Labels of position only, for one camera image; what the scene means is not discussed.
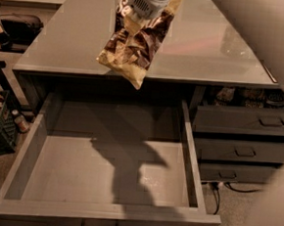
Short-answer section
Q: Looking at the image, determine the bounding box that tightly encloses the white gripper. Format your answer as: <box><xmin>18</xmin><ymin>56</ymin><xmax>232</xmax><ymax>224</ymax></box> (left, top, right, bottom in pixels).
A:
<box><xmin>124</xmin><ymin>0</ymin><xmax>169</xmax><ymax>35</ymax></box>

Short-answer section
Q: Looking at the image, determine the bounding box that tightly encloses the brown sea salt chip bag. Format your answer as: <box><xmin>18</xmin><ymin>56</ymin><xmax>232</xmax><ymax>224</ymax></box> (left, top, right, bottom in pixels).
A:
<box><xmin>97</xmin><ymin>0</ymin><xmax>182</xmax><ymax>89</ymax></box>

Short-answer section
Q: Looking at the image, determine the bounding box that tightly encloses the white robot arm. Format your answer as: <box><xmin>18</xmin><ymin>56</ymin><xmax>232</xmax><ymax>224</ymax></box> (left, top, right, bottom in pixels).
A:
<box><xmin>199</xmin><ymin>0</ymin><xmax>284</xmax><ymax>226</ymax></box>

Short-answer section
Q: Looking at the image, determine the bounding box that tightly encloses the black bag on floor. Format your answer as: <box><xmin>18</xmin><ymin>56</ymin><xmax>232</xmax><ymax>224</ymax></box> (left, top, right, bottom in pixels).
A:
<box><xmin>0</xmin><ymin>14</ymin><xmax>44</xmax><ymax>54</ymax></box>

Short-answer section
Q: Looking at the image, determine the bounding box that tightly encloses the open grey top drawer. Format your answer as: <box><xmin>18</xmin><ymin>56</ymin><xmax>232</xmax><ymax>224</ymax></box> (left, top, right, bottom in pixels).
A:
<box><xmin>0</xmin><ymin>93</ymin><xmax>221</xmax><ymax>226</ymax></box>

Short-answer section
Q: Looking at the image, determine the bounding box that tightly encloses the middle right grey drawer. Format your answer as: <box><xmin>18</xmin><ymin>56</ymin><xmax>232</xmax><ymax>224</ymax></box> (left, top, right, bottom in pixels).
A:
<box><xmin>195</xmin><ymin>138</ymin><xmax>284</xmax><ymax>164</ymax></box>

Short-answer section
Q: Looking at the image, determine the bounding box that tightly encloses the upper right grey drawer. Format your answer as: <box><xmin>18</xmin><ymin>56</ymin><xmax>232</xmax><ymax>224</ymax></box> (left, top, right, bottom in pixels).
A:
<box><xmin>192</xmin><ymin>106</ymin><xmax>284</xmax><ymax>136</ymax></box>

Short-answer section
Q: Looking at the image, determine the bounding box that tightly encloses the lower right grey drawer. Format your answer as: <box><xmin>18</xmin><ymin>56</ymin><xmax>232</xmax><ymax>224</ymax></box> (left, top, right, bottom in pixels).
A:
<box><xmin>199</xmin><ymin>162</ymin><xmax>278</xmax><ymax>184</ymax></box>

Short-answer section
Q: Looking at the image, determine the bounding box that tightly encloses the small brown bottle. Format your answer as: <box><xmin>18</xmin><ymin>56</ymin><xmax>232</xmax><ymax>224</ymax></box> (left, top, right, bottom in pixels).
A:
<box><xmin>12</xmin><ymin>110</ymin><xmax>29</xmax><ymax>133</ymax></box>

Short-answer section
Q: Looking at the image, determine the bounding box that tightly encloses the black white fiducial marker board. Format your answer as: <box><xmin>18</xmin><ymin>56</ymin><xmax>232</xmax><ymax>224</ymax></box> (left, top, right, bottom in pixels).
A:
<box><xmin>261</xmin><ymin>63</ymin><xmax>278</xmax><ymax>84</ymax></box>

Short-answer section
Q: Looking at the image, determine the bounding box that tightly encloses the black plastic crate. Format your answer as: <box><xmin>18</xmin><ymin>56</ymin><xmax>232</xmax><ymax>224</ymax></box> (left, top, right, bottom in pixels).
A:
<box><xmin>0</xmin><ymin>90</ymin><xmax>18</xmax><ymax>155</ymax></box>

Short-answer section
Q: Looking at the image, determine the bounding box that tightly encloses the black power cable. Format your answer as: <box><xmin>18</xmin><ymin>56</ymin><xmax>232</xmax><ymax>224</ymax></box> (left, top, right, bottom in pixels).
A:
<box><xmin>206</xmin><ymin>179</ymin><xmax>265</xmax><ymax>219</ymax></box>

